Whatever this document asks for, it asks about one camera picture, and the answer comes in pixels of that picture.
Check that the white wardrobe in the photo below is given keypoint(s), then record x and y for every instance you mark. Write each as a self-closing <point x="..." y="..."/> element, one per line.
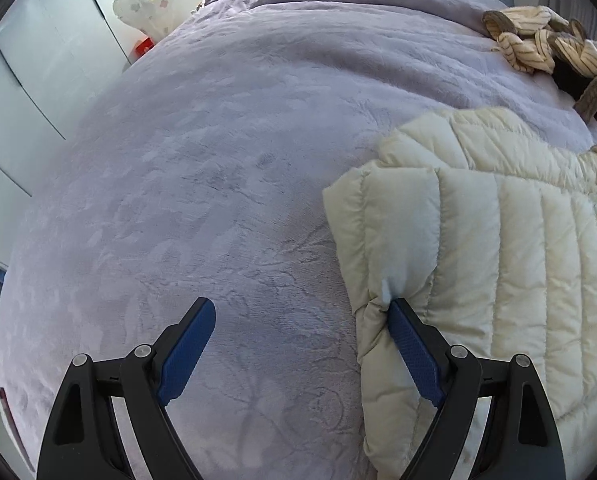
<point x="38" y="60"/>

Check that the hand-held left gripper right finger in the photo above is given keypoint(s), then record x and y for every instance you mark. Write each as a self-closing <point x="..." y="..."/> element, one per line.
<point x="416" y="350"/>

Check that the cream puffer jacket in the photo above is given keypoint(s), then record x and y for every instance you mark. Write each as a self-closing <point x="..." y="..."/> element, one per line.
<point x="503" y="260"/>

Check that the white printed plastic bag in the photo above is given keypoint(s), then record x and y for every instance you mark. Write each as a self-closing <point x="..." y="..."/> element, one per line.
<point x="143" y="0"/>

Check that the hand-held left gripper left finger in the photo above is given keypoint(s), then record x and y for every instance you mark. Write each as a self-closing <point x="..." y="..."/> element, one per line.
<point x="186" y="352"/>

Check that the red box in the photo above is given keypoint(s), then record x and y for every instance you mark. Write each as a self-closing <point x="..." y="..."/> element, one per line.
<point x="145" y="47"/>

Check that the beige striped garment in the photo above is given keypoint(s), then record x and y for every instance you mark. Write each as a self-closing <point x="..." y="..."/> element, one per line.
<point x="533" y="45"/>

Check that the dark furry cloth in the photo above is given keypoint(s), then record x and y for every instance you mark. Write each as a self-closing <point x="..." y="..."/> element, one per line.
<point x="575" y="82"/>

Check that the purple plush bed blanket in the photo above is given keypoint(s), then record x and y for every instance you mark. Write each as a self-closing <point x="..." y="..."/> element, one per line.
<point x="218" y="175"/>

